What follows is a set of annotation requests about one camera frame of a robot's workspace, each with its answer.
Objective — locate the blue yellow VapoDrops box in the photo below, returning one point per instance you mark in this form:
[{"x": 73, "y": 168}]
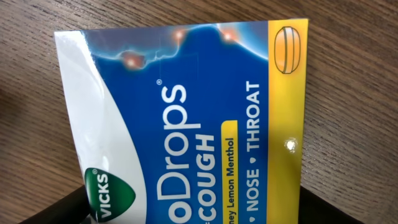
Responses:
[{"x": 196, "y": 123}]

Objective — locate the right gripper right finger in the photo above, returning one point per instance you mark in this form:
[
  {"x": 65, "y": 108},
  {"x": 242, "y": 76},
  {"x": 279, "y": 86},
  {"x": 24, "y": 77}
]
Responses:
[{"x": 315, "y": 210}]

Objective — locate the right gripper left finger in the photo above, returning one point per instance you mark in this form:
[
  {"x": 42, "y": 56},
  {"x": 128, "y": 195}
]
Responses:
[{"x": 73, "y": 208}]

